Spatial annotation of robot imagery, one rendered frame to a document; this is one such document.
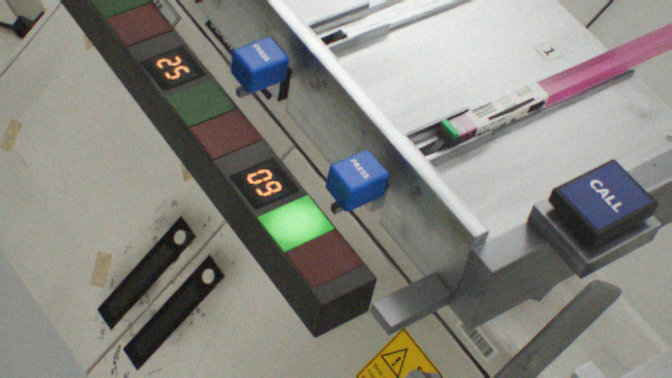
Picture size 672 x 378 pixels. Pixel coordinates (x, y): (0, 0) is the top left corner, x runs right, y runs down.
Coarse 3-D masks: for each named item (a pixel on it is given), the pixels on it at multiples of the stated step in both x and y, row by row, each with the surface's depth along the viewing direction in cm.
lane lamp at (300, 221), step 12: (288, 204) 78; (300, 204) 79; (312, 204) 79; (264, 216) 78; (276, 216) 78; (288, 216) 78; (300, 216) 78; (312, 216) 78; (324, 216) 78; (276, 228) 77; (288, 228) 77; (300, 228) 77; (312, 228) 78; (324, 228) 78; (276, 240) 77; (288, 240) 77; (300, 240) 77
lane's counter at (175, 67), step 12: (180, 48) 86; (144, 60) 85; (156, 60) 85; (168, 60) 85; (180, 60) 85; (192, 60) 85; (156, 72) 84; (168, 72) 84; (180, 72) 84; (192, 72) 84; (204, 72) 85; (168, 84) 83; (180, 84) 84
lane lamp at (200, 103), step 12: (204, 84) 84; (216, 84) 84; (168, 96) 83; (180, 96) 83; (192, 96) 83; (204, 96) 83; (216, 96) 83; (180, 108) 82; (192, 108) 82; (204, 108) 82; (216, 108) 83; (228, 108) 83; (192, 120) 82; (204, 120) 82
